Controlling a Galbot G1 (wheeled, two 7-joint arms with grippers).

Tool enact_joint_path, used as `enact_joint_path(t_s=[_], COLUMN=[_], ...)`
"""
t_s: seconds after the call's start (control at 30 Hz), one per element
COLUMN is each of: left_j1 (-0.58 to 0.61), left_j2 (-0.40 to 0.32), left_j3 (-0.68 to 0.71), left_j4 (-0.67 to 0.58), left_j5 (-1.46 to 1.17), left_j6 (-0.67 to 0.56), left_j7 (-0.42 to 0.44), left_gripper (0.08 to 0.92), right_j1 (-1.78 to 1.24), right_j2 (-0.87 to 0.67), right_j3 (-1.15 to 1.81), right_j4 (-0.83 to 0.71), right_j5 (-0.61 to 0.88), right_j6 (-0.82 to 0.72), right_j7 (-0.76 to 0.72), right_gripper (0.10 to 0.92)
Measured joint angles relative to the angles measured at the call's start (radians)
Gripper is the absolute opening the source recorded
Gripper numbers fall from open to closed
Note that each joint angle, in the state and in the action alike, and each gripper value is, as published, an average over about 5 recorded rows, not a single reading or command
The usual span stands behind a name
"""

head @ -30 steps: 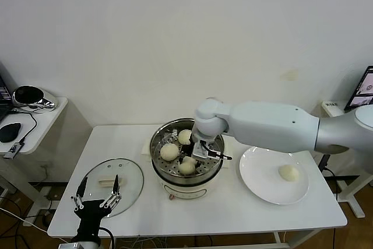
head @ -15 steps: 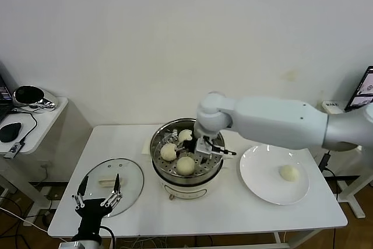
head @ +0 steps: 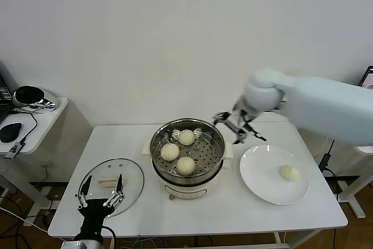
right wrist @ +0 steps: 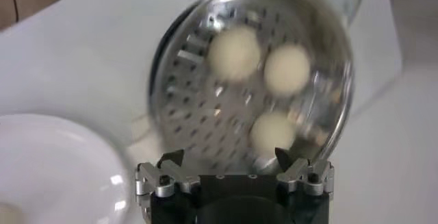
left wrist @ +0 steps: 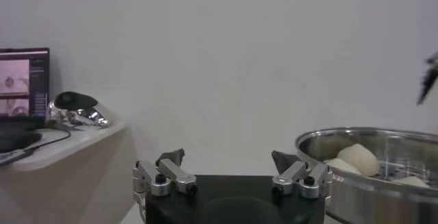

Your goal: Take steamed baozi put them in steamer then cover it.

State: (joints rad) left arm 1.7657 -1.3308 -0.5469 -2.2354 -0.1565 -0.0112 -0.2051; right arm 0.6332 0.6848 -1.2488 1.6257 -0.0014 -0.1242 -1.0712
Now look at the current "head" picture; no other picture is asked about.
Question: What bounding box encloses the perforated steel steamer basket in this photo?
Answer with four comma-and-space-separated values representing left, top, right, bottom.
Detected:
149, 118, 226, 184

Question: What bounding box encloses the grey usb hub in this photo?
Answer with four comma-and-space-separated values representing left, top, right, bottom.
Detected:
2, 141, 26, 161

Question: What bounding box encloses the white side table with mouse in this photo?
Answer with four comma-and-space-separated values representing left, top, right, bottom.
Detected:
0, 97, 93, 228

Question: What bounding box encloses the black usb hub cable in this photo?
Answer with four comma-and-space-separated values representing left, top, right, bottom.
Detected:
10, 106, 38, 145

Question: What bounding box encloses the dark laptop with code screen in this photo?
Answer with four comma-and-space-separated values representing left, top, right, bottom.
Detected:
0, 62, 14, 123

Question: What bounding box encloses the white table frame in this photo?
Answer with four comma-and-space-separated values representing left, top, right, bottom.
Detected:
69, 228, 324, 249

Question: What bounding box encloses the white side table with label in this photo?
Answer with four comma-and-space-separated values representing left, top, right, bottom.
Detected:
297, 120, 373, 219

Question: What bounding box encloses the white round plate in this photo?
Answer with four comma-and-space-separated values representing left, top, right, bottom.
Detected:
240, 144, 310, 205

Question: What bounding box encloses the white steamed baozi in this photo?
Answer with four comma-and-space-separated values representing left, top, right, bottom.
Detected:
279, 164, 300, 183
176, 156, 196, 176
178, 129, 195, 146
160, 143, 180, 162

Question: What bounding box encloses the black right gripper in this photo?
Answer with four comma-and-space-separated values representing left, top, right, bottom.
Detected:
213, 108, 254, 145

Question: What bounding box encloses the glass lid cream handle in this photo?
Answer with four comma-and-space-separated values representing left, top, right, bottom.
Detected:
77, 158, 145, 219

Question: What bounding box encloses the silver black headset device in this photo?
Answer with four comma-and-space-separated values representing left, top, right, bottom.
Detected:
13, 85, 58, 112

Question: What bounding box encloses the black cable with adapter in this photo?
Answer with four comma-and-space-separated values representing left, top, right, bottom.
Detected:
318, 139, 343, 191

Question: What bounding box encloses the grey laptop with camera views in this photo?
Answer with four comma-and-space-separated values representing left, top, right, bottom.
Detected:
361, 65, 373, 88

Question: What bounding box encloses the black flat bar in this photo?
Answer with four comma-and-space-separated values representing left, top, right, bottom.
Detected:
323, 174, 361, 187

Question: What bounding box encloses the black computer mouse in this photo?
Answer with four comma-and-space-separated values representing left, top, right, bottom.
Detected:
0, 122, 23, 144

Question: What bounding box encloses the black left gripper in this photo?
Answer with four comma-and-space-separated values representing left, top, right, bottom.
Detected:
74, 174, 126, 232

